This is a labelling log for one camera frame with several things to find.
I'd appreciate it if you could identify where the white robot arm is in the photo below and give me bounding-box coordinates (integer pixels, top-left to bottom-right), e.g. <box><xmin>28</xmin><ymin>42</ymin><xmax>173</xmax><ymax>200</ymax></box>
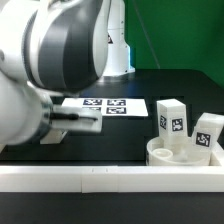
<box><xmin>0</xmin><ymin>0</ymin><xmax>134</xmax><ymax>145</ymax></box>

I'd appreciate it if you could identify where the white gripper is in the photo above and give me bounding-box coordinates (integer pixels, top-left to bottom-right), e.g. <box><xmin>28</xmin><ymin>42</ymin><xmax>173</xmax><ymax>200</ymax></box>
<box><xmin>50</xmin><ymin>105</ymin><xmax>102</xmax><ymax>133</ymax></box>

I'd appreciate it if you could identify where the white frame wall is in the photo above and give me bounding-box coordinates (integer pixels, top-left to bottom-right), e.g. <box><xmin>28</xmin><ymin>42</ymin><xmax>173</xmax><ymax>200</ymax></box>
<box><xmin>0</xmin><ymin>145</ymin><xmax>224</xmax><ymax>193</ymax></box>

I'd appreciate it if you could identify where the white marker sheet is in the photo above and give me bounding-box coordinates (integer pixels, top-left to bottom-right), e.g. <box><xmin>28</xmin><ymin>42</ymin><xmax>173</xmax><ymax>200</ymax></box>
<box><xmin>62</xmin><ymin>98</ymin><xmax>148</xmax><ymax>117</ymax></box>

